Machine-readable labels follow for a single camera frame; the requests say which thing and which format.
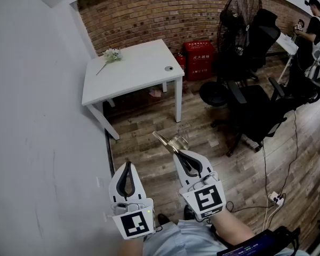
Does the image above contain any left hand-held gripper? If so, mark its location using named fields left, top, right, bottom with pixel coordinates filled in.
left=108, top=161, right=157, bottom=240

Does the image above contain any person's left forearm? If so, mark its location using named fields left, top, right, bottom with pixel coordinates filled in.
left=119, top=237, right=145, bottom=256

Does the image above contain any red fire extinguisher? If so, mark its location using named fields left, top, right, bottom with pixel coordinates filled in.
left=175, top=52, right=187, bottom=82

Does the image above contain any artificial flower bouquet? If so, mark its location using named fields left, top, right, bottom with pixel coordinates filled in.
left=95, top=47, right=123, bottom=76

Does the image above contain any red fire extinguisher box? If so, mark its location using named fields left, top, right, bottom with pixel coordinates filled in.
left=182, top=41, right=214, bottom=82

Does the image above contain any white table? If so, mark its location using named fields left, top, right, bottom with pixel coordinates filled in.
left=81, top=38, right=186, bottom=141

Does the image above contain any person's left black shoe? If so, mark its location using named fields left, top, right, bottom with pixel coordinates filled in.
left=157, top=213, right=171, bottom=227

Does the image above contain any black office chair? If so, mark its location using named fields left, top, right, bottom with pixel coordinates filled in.
left=212, top=76, right=320, bottom=157
left=221, top=9, right=281, bottom=84

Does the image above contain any person's black shoe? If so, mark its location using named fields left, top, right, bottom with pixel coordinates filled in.
left=157, top=213, right=171, bottom=227
left=183, top=204, right=196, bottom=221

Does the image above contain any white desk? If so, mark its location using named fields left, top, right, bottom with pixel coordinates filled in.
left=276, top=32, right=299, bottom=86

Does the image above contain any person's light blue clothing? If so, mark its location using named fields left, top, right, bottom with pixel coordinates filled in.
left=142, top=219, right=291, bottom=256

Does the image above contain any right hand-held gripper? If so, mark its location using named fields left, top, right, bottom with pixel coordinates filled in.
left=173, top=150, right=227, bottom=221

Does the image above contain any white power strip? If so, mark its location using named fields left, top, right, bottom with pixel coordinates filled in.
left=267, top=191, right=286, bottom=206

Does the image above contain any person's right forearm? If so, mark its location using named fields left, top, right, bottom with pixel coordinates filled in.
left=212, top=211, right=257, bottom=250

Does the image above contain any white power cable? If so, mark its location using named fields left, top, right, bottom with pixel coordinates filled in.
left=262, top=203, right=277, bottom=235

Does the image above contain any black floor cable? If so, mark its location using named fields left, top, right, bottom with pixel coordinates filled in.
left=261, top=110, right=300, bottom=197

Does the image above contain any black standing fan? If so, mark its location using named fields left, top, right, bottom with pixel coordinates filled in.
left=199, top=0, right=263, bottom=108

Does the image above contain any person's right black shoe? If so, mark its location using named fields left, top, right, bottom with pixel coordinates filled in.
left=183, top=204, right=196, bottom=221

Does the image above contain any black tablet with screen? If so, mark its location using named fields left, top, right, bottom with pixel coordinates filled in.
left=216, top=227, right=301, bottom=256

